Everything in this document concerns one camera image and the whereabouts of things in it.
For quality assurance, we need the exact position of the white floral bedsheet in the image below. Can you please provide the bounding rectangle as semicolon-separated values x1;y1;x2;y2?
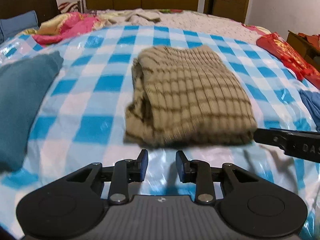
95;9;272;45

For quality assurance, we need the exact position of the tan striped knit sweater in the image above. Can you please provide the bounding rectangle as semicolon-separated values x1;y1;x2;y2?
124;45;258;149

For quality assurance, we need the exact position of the blue knit garment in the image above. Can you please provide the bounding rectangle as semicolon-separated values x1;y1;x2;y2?
299;89;320;132

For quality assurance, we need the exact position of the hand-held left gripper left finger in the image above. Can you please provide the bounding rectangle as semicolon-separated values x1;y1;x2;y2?
65;149;149;206

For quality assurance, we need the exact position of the teal folded cloth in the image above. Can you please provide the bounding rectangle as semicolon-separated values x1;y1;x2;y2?
0;51;64;172

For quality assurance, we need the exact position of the wooden bedside cabinet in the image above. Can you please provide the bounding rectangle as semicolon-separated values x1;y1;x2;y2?
286;30;320;73

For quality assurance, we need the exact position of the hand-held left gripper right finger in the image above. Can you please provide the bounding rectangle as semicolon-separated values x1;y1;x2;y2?
175;150;256;206

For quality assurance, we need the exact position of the red floral quilt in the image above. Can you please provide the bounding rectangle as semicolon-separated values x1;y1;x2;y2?
256;32;320;89

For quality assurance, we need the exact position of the red white striped cloth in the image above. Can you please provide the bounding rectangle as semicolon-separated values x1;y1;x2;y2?
58;2;84;13

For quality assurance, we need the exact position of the beige crumpled cloth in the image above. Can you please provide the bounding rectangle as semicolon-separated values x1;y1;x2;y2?
100;9;162;26

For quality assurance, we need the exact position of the pink floral quilt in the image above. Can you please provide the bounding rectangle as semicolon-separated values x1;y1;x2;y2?
32;12;108;46

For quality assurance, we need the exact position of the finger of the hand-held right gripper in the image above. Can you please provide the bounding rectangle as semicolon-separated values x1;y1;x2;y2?
253;127;296;153

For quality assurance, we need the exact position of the brown wooden door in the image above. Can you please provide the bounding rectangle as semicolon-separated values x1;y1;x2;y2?
204;0;253;23

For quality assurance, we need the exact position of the blue pillow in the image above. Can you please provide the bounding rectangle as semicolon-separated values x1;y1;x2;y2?
0;10;40;43

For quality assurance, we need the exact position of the blue white checkered plastic sheet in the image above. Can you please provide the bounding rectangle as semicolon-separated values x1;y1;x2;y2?
0;25;320;230

